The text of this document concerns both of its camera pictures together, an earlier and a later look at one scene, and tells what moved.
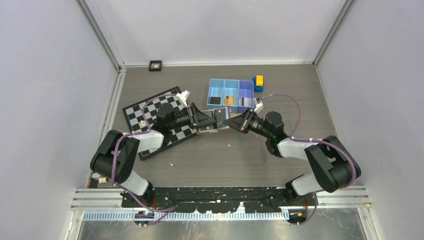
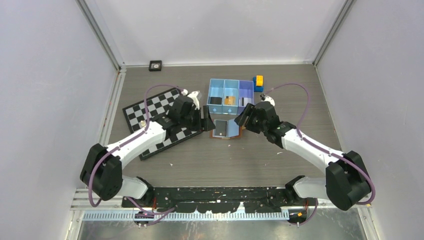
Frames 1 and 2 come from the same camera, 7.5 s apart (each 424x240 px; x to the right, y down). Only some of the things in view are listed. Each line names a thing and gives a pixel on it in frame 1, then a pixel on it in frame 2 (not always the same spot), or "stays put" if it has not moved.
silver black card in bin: (246, 101) stays put
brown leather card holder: (220, 115) -> (234, 131)
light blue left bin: (215, 94) stays put
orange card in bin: (230, 100) stays put
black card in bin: (215, 100) stays put
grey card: (219, 116) -> (221, 128)
